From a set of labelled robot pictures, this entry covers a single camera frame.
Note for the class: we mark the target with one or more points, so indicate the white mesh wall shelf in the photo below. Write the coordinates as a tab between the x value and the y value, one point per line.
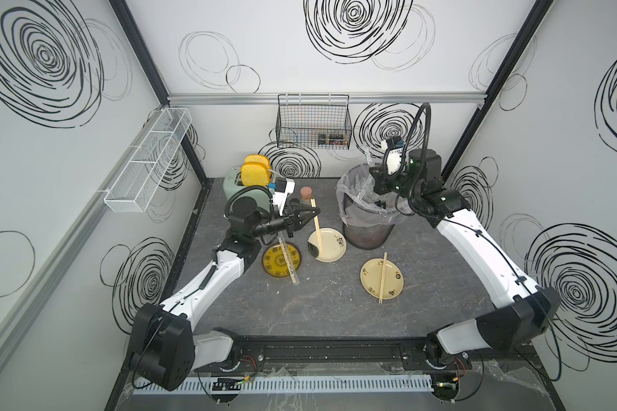
156	148

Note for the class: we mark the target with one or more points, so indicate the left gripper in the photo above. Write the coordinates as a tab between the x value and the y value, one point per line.
288	221

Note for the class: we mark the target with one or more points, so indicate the yellow toast slice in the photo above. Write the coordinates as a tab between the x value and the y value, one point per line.
255	174
258	159

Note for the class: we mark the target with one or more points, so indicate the front yellow toast slice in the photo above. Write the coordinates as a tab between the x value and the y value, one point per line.
255	174

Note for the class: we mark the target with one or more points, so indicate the clear plastic bin liner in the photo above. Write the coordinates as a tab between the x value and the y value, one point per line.
360	206

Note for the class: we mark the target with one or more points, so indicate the rear yellow toast slice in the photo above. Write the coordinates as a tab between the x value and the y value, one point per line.
258	159

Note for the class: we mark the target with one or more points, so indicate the white slotted cable duct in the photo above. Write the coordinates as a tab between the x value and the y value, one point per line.
219	386

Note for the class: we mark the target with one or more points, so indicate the mint green toaster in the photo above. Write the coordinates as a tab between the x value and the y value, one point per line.
232	184

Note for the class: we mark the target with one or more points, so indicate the cream plate with red marks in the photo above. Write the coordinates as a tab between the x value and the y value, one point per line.
370	279

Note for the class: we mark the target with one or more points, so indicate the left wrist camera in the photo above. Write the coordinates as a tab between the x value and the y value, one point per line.
281	189

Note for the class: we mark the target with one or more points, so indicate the yellow patterned plate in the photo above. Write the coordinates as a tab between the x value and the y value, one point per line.
274	260

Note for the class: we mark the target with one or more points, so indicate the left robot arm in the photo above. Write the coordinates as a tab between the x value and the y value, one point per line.
182	311

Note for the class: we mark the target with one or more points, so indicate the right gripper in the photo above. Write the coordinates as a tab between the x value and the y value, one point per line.
380	177

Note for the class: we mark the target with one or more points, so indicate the black wire wall basket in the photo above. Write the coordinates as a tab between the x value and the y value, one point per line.
316	121

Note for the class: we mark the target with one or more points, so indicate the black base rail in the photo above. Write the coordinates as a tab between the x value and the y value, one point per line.
334	352

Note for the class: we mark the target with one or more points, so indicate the pink lid glass jar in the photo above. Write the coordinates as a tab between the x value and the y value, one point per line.
306	194

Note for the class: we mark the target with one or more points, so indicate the cream plate with black patch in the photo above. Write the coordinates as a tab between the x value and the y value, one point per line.
333	245

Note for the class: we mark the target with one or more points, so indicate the black mesh trash bin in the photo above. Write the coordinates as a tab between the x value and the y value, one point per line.
367	238

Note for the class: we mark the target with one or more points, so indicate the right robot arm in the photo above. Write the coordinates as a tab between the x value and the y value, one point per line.
523	308

